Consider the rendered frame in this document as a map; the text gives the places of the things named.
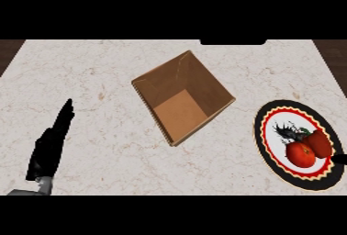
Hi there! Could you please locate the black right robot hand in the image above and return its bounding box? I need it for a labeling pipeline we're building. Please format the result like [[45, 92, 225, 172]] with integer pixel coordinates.
[[330, 153, 347, 164]]

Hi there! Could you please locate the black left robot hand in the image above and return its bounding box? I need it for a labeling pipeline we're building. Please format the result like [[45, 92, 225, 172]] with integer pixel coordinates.
[[24, 97, 75, 182]]

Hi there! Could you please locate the black and red patterned plate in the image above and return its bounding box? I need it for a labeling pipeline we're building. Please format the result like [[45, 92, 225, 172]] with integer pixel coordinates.
[[252, 99, 347, 192]]

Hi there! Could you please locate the brown cardboard box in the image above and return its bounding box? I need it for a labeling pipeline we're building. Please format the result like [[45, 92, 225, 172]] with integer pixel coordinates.
[[129, 50, 237, 148]]

